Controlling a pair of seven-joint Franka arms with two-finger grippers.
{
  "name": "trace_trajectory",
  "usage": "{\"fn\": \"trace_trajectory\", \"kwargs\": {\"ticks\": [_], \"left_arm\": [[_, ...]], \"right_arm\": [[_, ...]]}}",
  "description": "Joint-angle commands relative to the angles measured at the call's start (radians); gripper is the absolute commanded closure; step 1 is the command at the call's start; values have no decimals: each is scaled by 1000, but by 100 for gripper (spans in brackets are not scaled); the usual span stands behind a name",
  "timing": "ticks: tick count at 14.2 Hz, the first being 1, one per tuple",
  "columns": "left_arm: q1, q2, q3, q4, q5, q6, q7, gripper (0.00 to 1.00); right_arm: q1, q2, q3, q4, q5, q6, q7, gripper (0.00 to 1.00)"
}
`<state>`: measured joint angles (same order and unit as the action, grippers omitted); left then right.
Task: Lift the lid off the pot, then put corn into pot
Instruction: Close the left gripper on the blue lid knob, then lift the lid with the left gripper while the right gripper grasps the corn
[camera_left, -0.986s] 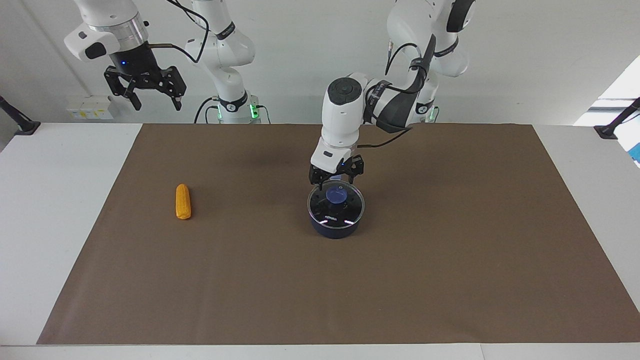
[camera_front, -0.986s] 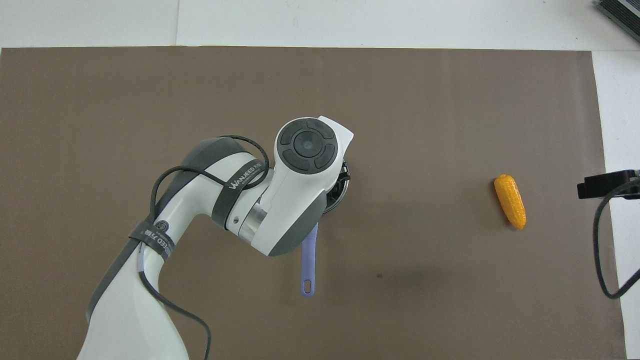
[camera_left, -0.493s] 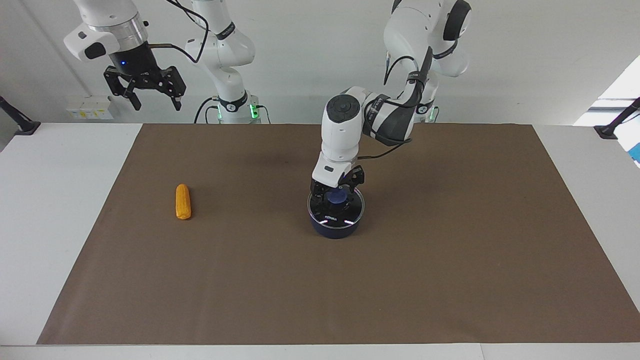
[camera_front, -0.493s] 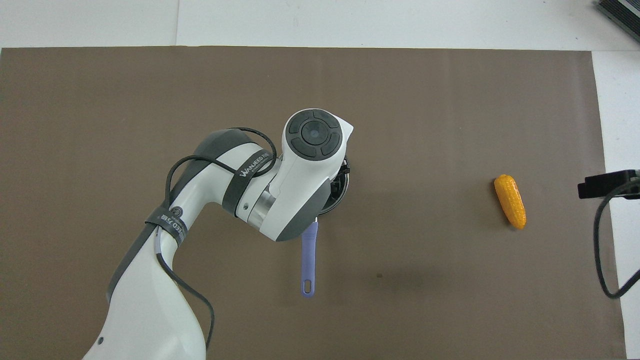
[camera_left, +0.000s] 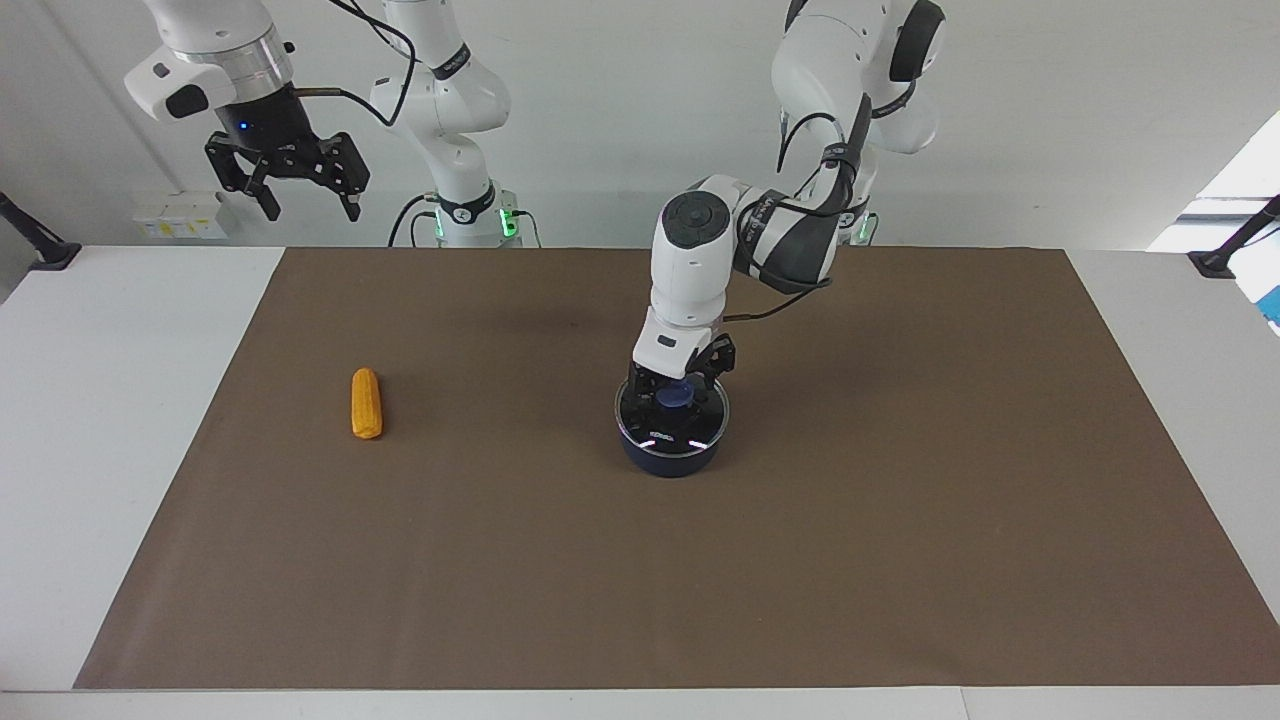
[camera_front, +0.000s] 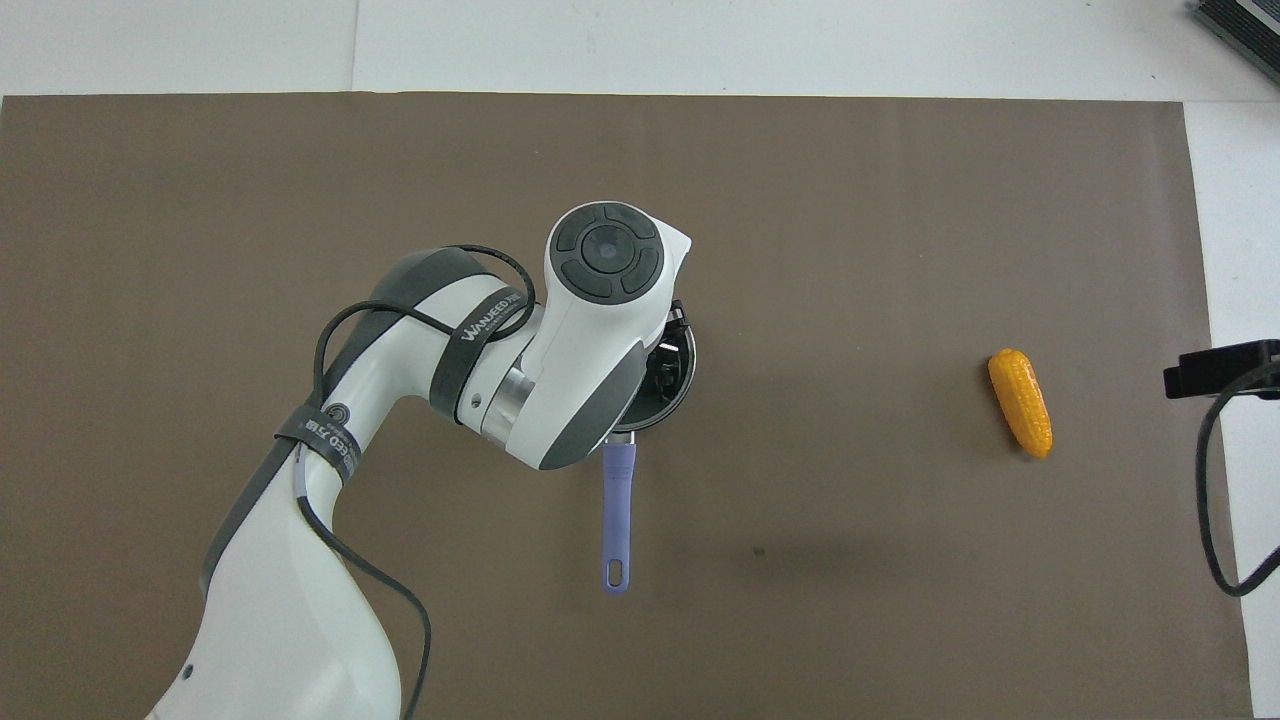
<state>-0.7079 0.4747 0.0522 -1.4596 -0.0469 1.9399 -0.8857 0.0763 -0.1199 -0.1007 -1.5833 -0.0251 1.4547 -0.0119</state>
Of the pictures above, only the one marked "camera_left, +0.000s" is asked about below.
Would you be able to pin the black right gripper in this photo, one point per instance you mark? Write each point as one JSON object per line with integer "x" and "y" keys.
{"x": 266, "y": 125}

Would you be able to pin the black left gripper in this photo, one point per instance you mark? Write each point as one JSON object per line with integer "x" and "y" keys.
{"x": 715, "y": 360}

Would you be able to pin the glass lid with blue knob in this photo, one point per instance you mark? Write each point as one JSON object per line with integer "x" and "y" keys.
{"x": 690, "y": 430}

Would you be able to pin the yellow corn cob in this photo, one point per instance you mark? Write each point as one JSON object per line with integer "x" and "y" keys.
{"x": 366, "y": 405}

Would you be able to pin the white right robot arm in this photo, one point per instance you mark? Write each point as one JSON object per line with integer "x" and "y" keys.
{"x": 440, "y": 100}

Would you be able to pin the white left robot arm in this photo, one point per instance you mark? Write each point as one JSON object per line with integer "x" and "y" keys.
{"x": 685, "y": 270}

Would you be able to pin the dark blue saucepan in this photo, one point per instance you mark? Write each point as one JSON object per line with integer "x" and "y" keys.
{"x": 670, "y": 465}

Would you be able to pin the black clamp stand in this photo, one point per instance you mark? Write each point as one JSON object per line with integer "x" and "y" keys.
{"x": 1225, "y": 255}
{"x": 45, "y": 250}

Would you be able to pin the brown table mat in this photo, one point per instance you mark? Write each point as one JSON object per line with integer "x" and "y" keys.
{"x": 400, "y": 560}

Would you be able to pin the blue object at table edge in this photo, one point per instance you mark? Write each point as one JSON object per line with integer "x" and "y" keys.
{"x": 1273, "y": 308}

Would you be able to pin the white wall socket box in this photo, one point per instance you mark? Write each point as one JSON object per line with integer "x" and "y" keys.
{"x": 195, "y": 215}

